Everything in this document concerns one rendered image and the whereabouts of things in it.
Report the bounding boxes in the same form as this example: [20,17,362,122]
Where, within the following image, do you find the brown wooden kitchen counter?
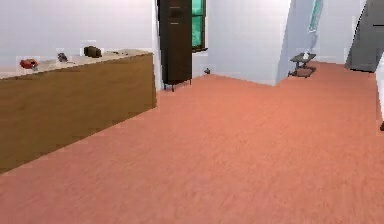
[0,49,158,174]

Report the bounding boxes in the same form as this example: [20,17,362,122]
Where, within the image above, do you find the tall dark brown cupboard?
[157,0,193,92]

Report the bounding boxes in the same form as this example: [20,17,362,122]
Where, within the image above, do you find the dark brown toaster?
[83,45,103,59]

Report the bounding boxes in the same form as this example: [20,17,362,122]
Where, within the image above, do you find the small grey side table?
[287,52,317,79]

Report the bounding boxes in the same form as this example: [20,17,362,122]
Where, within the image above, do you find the narrow green window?
[308,0,324,33]

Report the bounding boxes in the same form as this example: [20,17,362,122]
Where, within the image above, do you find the red kettle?
[19,58,39,70]

